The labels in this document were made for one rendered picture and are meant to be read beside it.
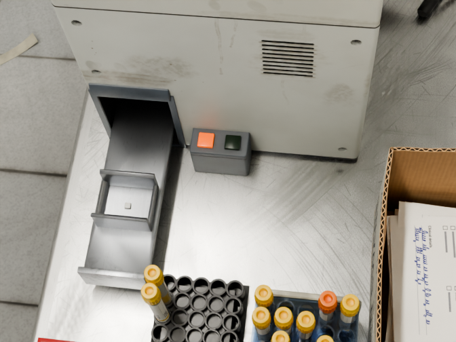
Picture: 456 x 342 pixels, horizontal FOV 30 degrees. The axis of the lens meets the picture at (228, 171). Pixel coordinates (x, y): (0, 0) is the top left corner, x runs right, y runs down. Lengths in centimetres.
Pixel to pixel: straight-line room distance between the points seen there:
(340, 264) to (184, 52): 28
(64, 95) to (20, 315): 53
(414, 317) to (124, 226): 29
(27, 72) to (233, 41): 139
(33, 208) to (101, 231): 106
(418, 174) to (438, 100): 17
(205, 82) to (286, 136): 13
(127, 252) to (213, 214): 11
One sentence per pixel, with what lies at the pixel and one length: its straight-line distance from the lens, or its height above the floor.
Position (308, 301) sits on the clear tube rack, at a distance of 80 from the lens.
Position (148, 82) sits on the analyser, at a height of 101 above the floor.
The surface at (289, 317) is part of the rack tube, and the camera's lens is 74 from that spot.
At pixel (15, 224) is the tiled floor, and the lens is 193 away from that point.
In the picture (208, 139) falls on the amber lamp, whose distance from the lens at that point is 88.
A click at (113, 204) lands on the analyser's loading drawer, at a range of 88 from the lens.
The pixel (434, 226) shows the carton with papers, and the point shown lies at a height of 94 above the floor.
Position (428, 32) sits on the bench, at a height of 88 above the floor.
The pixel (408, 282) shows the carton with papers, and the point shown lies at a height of 94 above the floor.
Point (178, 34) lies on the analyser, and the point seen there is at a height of 110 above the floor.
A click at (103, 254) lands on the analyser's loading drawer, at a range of 86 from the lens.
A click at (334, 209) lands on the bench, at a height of 87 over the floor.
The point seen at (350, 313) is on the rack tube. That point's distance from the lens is 75.
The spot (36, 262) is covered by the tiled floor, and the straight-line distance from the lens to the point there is 188.
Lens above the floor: 171
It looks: 66 degrees down
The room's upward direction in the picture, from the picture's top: 9 degrees counter-clockwise
